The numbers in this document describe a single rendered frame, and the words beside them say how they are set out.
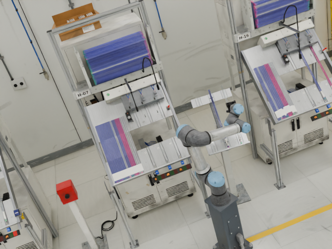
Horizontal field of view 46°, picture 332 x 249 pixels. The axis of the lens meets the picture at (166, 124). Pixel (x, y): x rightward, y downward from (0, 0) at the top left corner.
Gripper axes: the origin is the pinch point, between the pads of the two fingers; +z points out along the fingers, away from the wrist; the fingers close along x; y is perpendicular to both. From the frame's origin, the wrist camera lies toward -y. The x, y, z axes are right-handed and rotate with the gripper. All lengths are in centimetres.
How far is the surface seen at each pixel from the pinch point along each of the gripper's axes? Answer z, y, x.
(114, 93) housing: 11, 41, 86
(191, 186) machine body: 52, -65, 46
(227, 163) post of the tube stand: 23, -47, 12
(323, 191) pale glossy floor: 18, -97, -63
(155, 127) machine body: 72, -2, 62
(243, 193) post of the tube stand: 42, -84, 2
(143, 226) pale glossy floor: 43, -85, 101
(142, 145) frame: 43, -11, 79
